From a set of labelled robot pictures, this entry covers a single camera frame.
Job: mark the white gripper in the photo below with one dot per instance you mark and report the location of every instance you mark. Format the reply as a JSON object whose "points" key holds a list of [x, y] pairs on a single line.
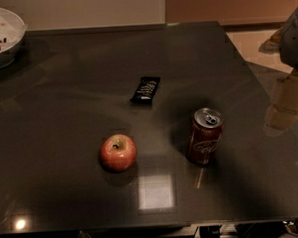
{"points": [[294, 46]]}

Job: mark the red coke can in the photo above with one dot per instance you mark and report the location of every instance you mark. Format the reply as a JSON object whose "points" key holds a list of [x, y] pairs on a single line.
{"points": [[205, 132]]}

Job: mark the black rxbar chocolate bar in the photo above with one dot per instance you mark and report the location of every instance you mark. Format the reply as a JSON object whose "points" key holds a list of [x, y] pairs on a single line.
{"points": [[146, 90]]}

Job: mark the red apple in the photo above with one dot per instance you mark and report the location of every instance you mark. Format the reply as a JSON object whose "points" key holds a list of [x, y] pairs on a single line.
{"points": [[118, 153]]}

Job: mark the white bowl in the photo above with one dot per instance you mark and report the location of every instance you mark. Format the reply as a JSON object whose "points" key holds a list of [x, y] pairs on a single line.
{"points": [[10, 48]]}

